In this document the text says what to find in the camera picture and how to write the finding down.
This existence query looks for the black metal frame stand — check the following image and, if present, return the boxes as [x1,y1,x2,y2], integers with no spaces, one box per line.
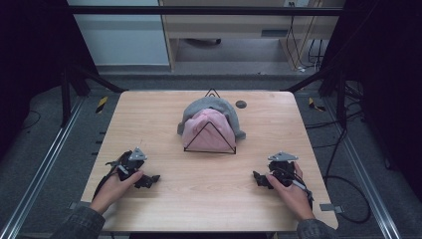
[59,63,128,128]
[285,64,348,129]

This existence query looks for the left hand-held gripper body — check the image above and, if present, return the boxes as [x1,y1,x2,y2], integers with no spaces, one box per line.
[105,146,148,182]

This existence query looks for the aluminium floor rail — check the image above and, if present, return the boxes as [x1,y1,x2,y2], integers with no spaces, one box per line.
[322,98,402,239]
[0,96,86,239]

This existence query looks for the black metal crossbar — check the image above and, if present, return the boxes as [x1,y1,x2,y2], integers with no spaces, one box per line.
[66,5,344,17]

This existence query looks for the thin black floor cable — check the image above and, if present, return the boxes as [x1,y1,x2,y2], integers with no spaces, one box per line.
[23,109,43,130]

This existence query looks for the white cabinet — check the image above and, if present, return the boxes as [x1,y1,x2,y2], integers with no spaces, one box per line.
[68,0,170,67]

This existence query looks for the right hand-held gripper cable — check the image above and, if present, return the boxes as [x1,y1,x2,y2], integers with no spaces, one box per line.
[291,178,315,211]

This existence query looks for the light wooden desk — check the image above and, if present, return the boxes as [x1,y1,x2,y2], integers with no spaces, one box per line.
[158,0,346,73]

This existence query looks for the black hanging cables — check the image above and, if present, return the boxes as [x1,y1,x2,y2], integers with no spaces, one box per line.
[308,39,325,65]

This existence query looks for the person's right hand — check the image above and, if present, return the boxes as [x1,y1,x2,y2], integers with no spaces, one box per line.
[266,161,316,222]

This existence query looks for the grey knitted beanie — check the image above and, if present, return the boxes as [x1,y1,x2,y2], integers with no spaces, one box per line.
[176,96,247,140]

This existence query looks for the yellow-handled tool on floor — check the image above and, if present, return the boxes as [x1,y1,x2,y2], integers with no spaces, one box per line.
[95,96,109,115]

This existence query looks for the hand-held gripper cable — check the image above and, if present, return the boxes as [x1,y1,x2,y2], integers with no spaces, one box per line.
[291,178,315,211]
[93,160,122,201]

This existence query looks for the black looped floor cable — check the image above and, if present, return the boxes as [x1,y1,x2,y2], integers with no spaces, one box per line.
[305,109,372,224]

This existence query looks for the yellow hanging cable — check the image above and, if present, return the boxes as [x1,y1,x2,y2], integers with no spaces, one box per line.
[286,14,317,72]

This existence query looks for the person's left hand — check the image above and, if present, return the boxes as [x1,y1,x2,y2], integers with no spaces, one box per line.
[89,168,145,215]

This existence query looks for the black wire triangular rack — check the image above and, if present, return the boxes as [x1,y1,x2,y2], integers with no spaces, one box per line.
[183,88,238,155]

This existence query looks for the pink knitted beanie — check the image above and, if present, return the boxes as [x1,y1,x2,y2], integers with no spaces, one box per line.
[181,108,237,153]

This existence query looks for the left hand-held gripper cable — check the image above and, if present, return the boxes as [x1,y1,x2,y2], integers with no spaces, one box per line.
[93,160,122,201]

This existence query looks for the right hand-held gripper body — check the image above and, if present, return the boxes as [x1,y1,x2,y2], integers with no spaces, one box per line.
[267,151,300,188]

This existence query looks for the yellow black tape strip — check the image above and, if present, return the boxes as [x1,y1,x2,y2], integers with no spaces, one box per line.
[308,97,326,113]

